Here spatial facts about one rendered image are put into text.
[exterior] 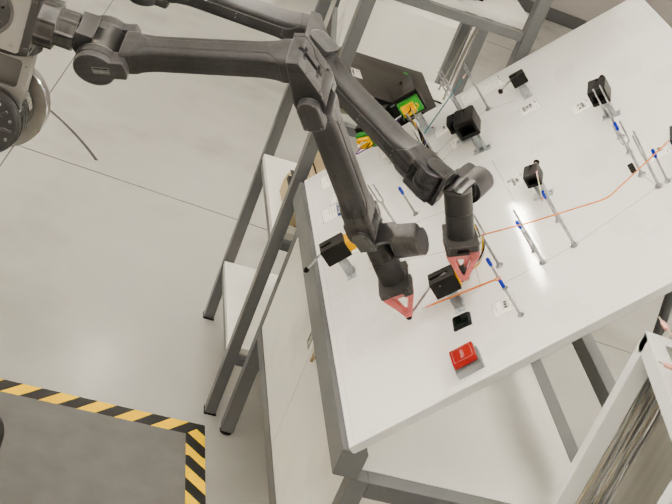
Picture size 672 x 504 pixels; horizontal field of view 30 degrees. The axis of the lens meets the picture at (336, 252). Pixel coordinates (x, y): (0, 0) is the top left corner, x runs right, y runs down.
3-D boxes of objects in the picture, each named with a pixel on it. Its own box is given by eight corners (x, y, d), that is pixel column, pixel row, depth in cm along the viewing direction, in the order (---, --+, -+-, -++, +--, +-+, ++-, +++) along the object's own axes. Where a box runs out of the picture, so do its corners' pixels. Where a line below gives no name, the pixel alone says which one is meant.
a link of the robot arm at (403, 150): (288, 71, 267) (303, 32, 259) (308, 65, 271) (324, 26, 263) (418, 209, 252) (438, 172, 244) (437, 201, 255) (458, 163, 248)
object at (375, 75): (324, 105, 347) (332, 84, 345) (314, 59, 378) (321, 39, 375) (433, 138, 356) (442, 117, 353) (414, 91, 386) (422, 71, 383)
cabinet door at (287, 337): (270, 445, 317) (323, 319, 300) (261, 327, 364) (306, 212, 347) (278, 447, 317) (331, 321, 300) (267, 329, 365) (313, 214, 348)
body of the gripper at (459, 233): (473, 228, 259) (471, 196, 255) (480, 253, 250) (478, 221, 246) (441, 231, 259) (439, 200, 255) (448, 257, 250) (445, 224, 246)
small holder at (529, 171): (555, 173, 282) (541, 149, 279) (552, 197, 276) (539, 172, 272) (536, 180, 284) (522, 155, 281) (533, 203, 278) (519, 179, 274)
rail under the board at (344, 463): (331, 474, 247) (343, 449, 245) (292, 201, 350) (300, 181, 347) (357, 480, 249) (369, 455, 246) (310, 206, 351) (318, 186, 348)
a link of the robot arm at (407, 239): (356, 202, 252) (348, 236, 247) (409, 194, 246) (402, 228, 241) (381, 238, 260) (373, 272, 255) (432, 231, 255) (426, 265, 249)
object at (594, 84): (621, 93, 295) (606, 62, 290) (620, 118, 286) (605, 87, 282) (602, 99, 297) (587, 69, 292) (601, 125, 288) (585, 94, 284)
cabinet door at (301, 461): (281, 605, 269) (344, 465, 252) (268, 445, 316) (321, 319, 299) (292, 607, 270) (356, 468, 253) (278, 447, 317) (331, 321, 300)
